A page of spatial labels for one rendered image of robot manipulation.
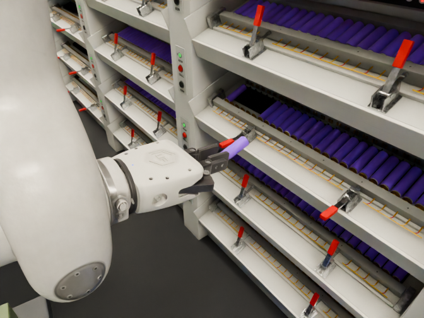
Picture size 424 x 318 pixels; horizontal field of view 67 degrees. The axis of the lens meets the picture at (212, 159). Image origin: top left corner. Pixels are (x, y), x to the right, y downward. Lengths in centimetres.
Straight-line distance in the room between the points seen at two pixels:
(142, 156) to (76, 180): 18
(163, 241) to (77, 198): 94
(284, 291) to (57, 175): 78
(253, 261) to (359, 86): 63
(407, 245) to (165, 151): 41
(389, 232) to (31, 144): 53
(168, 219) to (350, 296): 75
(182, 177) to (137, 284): 75
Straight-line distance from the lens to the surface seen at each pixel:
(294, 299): 95
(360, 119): 53
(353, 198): 61
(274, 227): 82
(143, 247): 120
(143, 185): 39
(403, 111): 51
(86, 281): 33
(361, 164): 66
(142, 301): 109
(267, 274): 98
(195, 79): 82
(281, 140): 70
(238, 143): 52
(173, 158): 44
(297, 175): 67
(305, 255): 79
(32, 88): 29
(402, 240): 61
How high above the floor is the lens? 93
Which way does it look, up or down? 37 degrees down
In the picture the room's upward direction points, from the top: straight up
